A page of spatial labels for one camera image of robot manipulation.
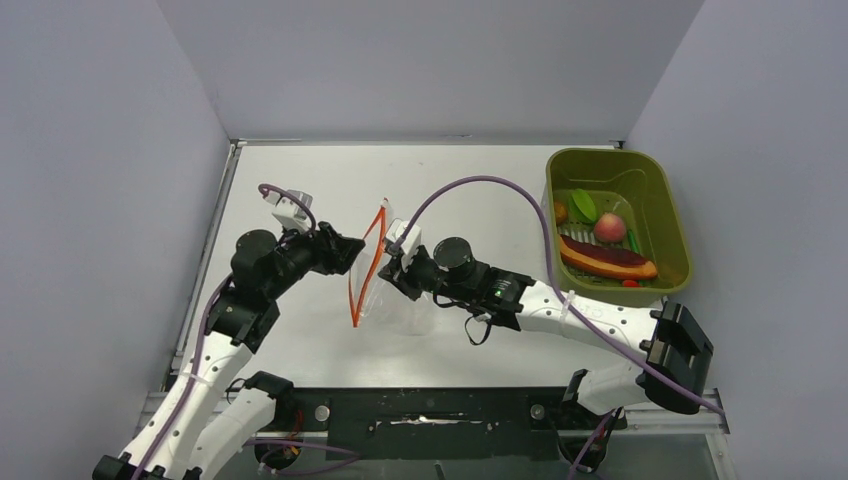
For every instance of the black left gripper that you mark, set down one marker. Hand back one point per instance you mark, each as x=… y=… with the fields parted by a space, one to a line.
x=334 y=252

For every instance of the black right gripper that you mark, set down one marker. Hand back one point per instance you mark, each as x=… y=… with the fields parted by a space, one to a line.
x=404 y=278

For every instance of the clear zip top bag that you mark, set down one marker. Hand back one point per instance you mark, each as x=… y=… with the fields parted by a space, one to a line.
x=375 y=304

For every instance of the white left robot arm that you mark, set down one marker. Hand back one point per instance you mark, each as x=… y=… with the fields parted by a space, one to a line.
x=185 y=438

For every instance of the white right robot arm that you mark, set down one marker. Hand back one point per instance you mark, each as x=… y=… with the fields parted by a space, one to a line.
x=666 y=355

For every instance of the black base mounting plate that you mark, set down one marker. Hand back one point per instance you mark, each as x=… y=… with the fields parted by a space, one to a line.
x=535 y=423

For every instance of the brown toy potato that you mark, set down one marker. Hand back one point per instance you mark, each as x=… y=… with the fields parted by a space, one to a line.
x=560 y=213

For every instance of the green toy starfruit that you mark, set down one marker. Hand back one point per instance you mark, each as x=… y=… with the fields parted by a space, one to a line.
x=582 y=207

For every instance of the pink toy peach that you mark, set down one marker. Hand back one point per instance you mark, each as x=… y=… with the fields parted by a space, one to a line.
x=610 y=228

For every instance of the olive green plastic tub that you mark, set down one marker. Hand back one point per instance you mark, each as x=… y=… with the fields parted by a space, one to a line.
x=635 y=187

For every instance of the green toy chili pepper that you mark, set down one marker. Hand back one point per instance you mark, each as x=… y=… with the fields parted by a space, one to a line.
x=633 y=242

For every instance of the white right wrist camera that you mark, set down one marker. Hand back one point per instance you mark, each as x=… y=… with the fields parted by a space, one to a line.
x=402 y=241

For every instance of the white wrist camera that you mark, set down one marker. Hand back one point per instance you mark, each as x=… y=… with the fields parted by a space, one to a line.
x=292 y=211
x=402 y=241

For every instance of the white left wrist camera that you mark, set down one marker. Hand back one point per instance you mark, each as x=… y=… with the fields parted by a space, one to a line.
x=292 y=211

